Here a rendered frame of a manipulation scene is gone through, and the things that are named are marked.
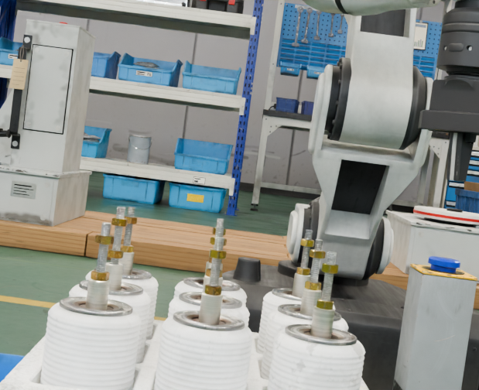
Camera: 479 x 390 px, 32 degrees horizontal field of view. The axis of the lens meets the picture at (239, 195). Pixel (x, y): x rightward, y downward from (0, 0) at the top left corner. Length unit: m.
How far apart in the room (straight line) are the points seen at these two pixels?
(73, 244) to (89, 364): 2.11
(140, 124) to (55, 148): 6.32
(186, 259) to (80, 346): 2.06
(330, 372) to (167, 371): 0.16
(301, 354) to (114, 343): 0.19
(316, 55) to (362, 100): 5.58
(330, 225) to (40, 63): 1.75
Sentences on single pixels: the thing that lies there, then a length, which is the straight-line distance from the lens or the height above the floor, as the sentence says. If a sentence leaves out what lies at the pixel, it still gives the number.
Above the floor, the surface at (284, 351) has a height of 0.24.
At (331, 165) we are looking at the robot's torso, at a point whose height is 0.43.
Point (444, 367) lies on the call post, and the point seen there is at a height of 0.20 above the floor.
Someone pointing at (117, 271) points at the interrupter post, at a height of 0.27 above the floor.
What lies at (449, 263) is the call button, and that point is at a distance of 1.09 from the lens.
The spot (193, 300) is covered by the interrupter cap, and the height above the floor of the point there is 0.25.
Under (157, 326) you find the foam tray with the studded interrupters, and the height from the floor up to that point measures 0.18.
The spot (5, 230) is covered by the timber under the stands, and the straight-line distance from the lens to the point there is 3.01.
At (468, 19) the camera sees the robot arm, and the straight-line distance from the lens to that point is 1.08.
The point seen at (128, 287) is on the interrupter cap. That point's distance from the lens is 1.02.
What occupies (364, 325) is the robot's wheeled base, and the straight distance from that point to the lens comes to 1.42.
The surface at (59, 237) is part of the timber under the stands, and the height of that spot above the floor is 0.05.
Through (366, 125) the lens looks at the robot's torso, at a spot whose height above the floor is 0.50.
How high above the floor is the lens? 0.43
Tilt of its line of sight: 3 degrees down
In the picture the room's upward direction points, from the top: 7 degrees clockwise
